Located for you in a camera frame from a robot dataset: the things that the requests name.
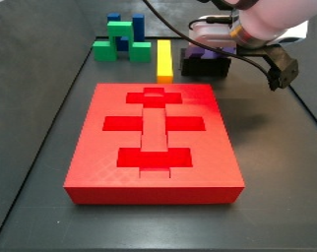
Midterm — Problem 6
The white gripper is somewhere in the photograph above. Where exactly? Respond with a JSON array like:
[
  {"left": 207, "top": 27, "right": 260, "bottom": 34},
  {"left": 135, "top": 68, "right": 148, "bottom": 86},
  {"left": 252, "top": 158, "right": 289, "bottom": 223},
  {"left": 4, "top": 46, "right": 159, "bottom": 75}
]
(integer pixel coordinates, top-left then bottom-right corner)
[{"left": 188, "top": 15, "right": 236, "bottom": 48}]

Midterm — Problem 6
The purple U-shaped block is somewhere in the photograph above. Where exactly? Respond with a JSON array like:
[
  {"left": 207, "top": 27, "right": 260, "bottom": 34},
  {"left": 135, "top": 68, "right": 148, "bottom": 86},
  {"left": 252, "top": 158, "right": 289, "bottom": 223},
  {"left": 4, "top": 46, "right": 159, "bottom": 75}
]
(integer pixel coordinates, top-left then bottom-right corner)
[{"left": 186, "top": 46, "right": 226, "bottom": 59}]

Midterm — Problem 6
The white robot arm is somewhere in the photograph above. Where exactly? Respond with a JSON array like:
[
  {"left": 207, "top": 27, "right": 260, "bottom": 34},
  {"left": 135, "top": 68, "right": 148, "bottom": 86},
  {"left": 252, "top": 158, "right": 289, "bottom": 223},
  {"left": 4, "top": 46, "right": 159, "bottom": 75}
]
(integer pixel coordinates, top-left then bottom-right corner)
[{"left": 190, "top": 0, "right": 317, "bottom": 49}]

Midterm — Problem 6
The black fixture stand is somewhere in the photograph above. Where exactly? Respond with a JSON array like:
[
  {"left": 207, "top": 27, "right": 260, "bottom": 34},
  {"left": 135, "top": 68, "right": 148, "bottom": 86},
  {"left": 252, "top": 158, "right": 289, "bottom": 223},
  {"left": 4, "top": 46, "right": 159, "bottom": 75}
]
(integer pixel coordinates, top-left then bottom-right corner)
[{"left": 180, "top": 48, "right": 231, "bottom": 78}]

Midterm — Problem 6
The red puzzle board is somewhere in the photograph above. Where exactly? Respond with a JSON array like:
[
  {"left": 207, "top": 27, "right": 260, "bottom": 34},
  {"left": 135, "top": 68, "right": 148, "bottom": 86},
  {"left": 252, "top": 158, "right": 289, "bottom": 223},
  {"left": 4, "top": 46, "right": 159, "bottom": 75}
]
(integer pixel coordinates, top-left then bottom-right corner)
[{"left": 64, "top": 84, "right": 244, "bottom": 205}]

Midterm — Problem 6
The yellow long bar block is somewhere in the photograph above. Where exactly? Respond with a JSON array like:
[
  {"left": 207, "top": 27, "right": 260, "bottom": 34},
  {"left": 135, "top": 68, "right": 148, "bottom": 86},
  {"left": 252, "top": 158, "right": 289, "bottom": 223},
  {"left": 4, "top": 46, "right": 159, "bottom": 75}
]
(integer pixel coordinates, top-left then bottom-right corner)
[{"left": 156, "top": 39, "right": 174, "bottom": 84}]

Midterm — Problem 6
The blue U-shaped block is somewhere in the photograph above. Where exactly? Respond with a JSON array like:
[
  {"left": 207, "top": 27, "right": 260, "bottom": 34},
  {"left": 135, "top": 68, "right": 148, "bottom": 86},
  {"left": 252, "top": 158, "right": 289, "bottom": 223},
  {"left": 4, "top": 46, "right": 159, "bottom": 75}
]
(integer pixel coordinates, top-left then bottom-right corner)
[{"left": 108, "top": 13, "right": 144, "bottom": 51}]

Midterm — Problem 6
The green S-shaped block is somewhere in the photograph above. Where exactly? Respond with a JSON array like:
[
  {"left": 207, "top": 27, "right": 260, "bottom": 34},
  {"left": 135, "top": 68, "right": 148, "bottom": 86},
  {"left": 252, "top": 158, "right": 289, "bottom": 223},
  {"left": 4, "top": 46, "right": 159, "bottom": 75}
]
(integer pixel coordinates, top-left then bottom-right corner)
[{"left": 92, "top": 21, "right": 151, "bottom": 62}]

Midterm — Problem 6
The black cable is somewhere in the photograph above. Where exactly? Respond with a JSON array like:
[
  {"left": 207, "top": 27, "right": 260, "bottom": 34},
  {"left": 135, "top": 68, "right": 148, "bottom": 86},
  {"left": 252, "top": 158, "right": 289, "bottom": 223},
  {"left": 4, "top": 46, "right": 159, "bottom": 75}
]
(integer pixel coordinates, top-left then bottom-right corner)
[{"left": 140, "top": 0, "right": 279, "bottom": 90}]

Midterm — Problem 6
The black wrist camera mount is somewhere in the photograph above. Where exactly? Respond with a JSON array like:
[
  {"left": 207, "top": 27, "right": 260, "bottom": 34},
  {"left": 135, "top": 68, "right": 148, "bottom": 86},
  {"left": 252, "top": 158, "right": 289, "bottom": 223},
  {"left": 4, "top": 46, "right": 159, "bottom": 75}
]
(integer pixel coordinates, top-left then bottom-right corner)
[{"left": 238, "top": 45, "right": 298, "bottom": 91}]

